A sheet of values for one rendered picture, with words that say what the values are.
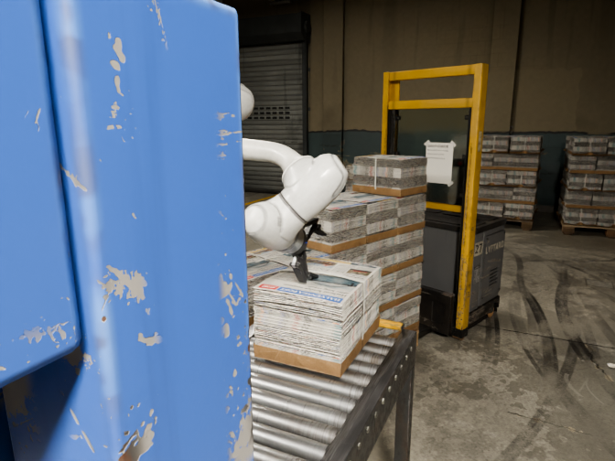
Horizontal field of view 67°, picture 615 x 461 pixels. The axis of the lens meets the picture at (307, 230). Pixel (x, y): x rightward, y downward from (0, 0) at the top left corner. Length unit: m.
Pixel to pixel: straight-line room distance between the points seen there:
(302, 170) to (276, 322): 0.49
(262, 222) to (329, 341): 0.43
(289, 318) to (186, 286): 1.22
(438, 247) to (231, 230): 3.40
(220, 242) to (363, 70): 9.08
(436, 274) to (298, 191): 2.59
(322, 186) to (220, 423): 0.95
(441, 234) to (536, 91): 5.48
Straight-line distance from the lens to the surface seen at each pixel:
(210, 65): 0.17
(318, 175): 1.11
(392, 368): 1.45
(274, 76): 9.94
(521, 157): 7.08
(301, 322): 1.36
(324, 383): 1.37
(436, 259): 3.59
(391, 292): 2.93
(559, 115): 8.70
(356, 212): 2.53
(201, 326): 0.17
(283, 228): 1.12
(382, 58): 9.15
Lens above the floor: 1.51
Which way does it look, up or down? 13 degrees down
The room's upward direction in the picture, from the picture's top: straight up
